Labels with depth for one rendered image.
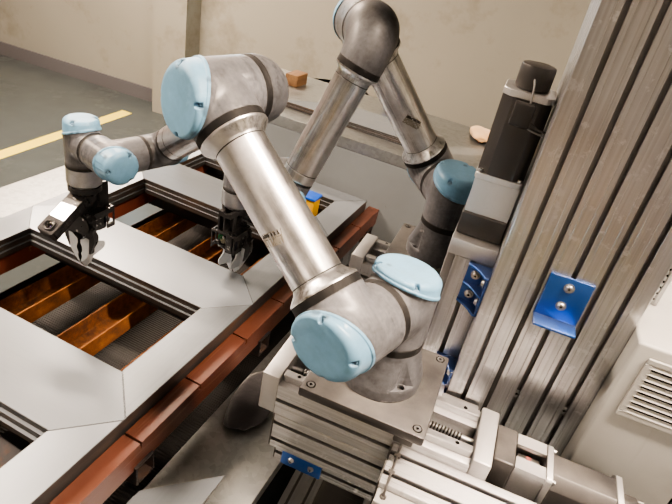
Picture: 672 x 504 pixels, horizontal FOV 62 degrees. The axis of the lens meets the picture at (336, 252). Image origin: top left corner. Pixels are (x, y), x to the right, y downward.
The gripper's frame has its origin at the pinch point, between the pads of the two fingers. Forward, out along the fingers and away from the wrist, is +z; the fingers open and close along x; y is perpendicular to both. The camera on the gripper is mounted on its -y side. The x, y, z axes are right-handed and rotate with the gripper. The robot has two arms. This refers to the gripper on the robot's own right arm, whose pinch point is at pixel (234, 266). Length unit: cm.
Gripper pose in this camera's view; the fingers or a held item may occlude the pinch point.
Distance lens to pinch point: 154.1
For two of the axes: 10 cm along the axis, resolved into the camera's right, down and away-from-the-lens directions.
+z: -1.8, 8.4, 5.2
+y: -4.2, 4.1, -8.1
